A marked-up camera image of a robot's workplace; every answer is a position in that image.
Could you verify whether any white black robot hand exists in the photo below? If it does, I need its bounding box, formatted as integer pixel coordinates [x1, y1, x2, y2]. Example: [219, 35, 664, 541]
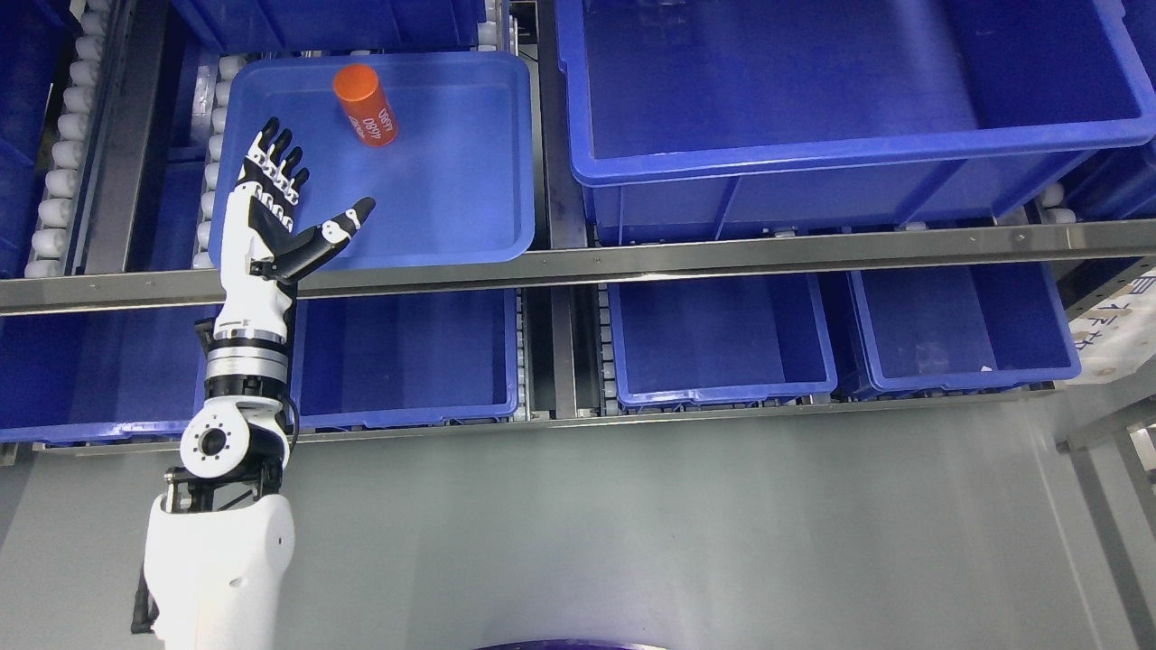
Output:
[213, 116, 377, 344]

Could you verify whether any orange cylindrical capacitor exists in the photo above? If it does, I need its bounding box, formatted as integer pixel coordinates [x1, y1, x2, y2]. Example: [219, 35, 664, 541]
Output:
[332, 62, 399, 147]

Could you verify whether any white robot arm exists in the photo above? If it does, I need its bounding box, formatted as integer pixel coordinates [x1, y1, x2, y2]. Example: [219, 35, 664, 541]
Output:
[129, 320, 296, 649]

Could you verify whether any blue bin lower left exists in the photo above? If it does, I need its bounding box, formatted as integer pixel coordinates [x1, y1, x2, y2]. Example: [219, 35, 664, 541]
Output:
[1, 291, 519, 445]

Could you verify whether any shallow blue tray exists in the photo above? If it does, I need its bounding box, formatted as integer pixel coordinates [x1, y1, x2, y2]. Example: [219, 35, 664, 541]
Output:
[208, 51, 536, 271]

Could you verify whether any white roller track left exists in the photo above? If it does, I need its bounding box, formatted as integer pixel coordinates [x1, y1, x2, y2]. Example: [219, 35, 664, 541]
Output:
[23, 1, 117, 279]

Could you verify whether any blue bin top left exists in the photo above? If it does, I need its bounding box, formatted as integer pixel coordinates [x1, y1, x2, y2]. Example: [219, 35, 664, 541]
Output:
[172, 1, 489, 54]

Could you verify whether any blue bin far left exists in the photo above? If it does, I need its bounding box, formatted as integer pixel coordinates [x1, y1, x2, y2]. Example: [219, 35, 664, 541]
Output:
[1, 1, 77, 279]

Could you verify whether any blue bin lower middle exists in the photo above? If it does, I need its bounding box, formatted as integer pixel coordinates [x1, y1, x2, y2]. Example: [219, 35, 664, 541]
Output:
[607, 274, 837, 409]

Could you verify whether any large blue bin upper right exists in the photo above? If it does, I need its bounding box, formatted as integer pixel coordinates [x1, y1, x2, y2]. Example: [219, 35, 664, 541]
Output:
[555, 1, 1153, 246]

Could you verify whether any blue bin lower right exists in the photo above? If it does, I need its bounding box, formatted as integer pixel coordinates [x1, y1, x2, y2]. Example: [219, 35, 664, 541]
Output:
[823, 263, 1081, 400]

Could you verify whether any white printed cardboard box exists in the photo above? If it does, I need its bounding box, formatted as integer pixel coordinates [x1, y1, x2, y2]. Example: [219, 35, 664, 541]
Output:
[1069, 269, 1155, 385]

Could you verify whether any steel shelf frame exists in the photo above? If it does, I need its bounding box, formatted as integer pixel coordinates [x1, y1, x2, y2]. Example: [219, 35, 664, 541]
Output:
[1, 219, 1155, 316]

